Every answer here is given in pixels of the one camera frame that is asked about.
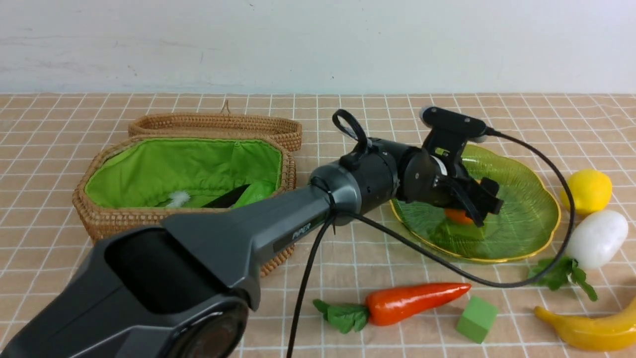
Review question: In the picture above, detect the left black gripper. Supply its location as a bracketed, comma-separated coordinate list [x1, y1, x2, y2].
[397, 147, 503, 227]

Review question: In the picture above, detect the orange mango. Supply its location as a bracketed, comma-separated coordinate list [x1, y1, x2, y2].
[444, 208, 474, 226]

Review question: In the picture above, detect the yellow lemon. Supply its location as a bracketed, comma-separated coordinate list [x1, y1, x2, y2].
[566, 169, 613, 217]

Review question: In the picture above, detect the white radish with leaves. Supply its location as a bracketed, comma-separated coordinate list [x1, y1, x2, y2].
[535, 209, 629, 302]

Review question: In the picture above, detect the orange carrot with leaves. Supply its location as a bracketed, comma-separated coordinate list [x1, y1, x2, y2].
[313, 282, 472, 334]

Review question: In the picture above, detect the yellow banana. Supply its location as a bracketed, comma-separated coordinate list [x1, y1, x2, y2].
[534, 300, 636, 352]

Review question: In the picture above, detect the purple eggplant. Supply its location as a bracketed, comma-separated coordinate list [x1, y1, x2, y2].
[202, 184, 250, 208]

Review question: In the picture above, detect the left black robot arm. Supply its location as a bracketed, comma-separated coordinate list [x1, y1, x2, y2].
[1, 107, 503, 358]

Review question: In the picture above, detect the green glass leaf plate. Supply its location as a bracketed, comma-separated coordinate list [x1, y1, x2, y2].
[391, 145, 561, 264]

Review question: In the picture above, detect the green foam cube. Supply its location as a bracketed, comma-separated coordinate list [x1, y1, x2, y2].
[455, 295, 499, 344]

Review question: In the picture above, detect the wicker basket lid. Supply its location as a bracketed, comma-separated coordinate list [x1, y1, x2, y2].
[128, 100, 303, 152]

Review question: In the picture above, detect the woven wicker basket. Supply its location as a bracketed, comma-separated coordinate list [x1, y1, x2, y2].
[73, 134, 298, 277]

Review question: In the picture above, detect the beige checked tablecloth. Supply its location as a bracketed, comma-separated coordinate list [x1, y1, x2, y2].
[0, 93, 636, 358]

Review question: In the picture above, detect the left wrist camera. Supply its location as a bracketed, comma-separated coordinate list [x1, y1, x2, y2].
[419, 106, 488, 151]

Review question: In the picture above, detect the black camera cable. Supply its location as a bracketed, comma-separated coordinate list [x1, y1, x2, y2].
[286, 128, 576, 358]

